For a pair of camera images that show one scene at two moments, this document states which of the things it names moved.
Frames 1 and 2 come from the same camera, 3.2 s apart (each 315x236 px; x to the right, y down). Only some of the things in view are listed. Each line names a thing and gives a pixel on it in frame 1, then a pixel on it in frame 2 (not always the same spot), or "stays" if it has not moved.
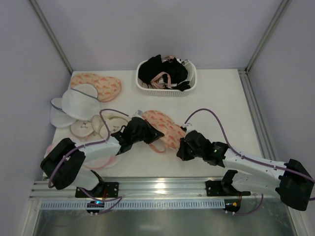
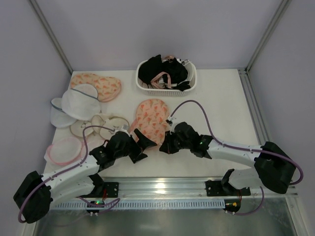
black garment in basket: (150, 66) stays
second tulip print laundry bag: (108, 89) stays
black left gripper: (148, 131) -> (134, 148)
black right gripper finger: (183, 151) -> (168, 146)
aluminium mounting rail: (141, 189) stays
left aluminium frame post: (51, 34) stays
